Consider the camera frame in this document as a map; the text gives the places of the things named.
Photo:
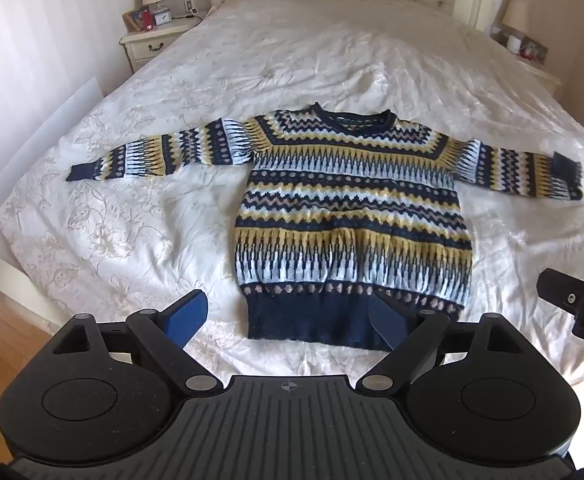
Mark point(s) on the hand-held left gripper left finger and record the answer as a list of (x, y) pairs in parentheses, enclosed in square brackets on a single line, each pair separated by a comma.
[(187, 316)]

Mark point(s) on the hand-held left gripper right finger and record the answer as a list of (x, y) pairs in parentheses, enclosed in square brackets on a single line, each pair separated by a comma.
[(388, 321)]

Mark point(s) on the navy yellow patterned knit sweater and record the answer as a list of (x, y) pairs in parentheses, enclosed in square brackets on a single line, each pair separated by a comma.
[(352, 220)]

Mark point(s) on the cream wooden footboard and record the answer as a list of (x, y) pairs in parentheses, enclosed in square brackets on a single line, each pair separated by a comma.
[(19, 287)]

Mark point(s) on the white flat panel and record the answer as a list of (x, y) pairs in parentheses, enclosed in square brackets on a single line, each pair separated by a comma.
[(86, 91)]

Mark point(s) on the cream floral bedspread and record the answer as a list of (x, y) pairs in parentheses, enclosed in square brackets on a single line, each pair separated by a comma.
[(292, 85)]

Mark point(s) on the white bottle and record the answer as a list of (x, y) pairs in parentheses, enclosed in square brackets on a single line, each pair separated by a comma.
[(513, 44)]

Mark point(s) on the cream nightstand with drawer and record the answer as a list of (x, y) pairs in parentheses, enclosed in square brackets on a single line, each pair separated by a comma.
[(154, 42)]

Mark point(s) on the red bottle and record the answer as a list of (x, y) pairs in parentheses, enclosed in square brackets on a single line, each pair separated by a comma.
[(146, 20)]

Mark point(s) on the small white alarm clock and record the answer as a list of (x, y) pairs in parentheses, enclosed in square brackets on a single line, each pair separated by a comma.
[(162, 18)]

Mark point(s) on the dark picture frame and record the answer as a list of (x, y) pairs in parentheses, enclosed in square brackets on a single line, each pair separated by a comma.
[(536, 51)]

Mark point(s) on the wooden photo frame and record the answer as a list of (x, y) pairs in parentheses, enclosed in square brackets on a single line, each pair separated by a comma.
[(131, 20)]

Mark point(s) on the white wall device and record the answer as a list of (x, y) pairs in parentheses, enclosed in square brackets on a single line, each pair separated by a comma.
[(191, 6)]

